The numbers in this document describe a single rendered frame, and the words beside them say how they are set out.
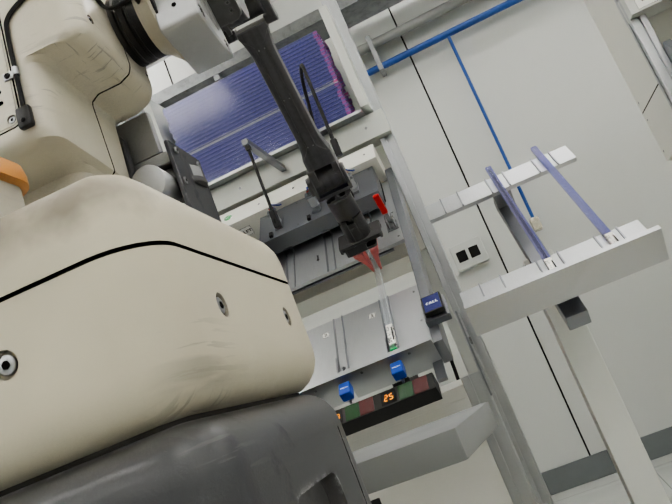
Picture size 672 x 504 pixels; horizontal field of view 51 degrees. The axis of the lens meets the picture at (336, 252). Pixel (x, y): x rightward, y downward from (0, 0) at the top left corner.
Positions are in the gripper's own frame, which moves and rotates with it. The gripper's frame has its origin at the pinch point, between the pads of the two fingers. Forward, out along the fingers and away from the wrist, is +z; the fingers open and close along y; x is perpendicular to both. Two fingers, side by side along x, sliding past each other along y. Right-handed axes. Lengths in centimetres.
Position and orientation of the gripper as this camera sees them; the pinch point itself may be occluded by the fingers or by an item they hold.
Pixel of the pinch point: (376, 266)
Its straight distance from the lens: 161.1
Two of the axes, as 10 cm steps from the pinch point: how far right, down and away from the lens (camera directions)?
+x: 0.3, 4.7, -8.8
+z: 4.5, 7.8, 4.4
